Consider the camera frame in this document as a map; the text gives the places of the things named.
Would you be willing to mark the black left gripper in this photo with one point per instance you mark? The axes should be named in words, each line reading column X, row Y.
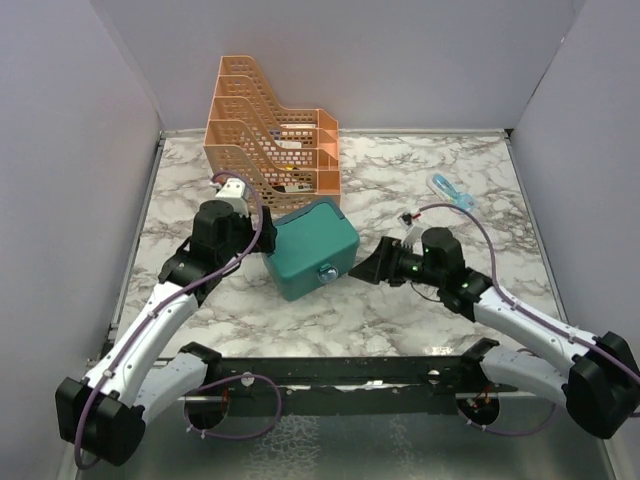
column 266, row 240

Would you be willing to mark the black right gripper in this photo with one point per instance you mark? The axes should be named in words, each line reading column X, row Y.
column 377, row 267

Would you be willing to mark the teal plastic medicine box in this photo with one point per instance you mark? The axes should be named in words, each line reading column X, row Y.
column 314, row 246

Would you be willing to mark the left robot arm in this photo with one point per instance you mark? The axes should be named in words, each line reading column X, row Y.
column 105, row 414

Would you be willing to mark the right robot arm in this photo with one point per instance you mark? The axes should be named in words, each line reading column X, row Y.
column 595, row 378

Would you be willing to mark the peach plastic file organizer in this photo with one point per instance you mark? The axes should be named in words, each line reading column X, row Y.
column 291, row 156

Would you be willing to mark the blue toothbrush blister pack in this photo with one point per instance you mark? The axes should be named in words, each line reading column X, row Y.
column 450, row 193

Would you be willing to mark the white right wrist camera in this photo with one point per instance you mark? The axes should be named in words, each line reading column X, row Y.
column 413, row 229

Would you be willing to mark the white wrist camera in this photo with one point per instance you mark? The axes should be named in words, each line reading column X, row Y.
column 413, row 229
column 234, row 192

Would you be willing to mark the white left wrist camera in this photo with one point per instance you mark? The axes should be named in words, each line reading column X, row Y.
column 234, row 192

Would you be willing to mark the black metal base rail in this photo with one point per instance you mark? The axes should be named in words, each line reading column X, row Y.
column 331, row 386

